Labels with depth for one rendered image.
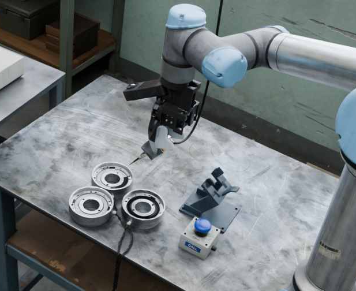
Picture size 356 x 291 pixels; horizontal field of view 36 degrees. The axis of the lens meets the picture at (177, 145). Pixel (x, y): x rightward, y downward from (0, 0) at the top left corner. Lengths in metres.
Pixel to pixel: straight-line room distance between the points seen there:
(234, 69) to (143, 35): 2.16
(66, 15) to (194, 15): 1.71
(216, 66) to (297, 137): 2.02
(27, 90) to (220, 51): 1.06
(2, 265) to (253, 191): 0.77
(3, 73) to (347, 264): 1.35
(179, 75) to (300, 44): 0.25
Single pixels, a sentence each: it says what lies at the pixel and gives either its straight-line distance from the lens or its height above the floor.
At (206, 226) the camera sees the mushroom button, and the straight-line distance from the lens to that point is 1.25.
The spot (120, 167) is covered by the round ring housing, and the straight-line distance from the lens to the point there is 1.42.
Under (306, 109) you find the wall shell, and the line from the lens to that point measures 2.89.
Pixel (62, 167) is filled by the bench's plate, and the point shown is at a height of 0.80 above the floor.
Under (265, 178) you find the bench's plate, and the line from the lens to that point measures 1.54.
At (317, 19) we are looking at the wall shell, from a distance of 2.69.
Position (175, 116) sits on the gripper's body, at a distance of 1.17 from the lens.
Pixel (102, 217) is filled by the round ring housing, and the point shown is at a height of 0.83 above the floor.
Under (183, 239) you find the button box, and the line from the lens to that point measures 1.27.
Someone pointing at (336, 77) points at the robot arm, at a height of 1.33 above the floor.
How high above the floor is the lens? 1.77
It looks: 38 degrees down
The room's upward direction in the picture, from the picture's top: 11 degrees clockwise
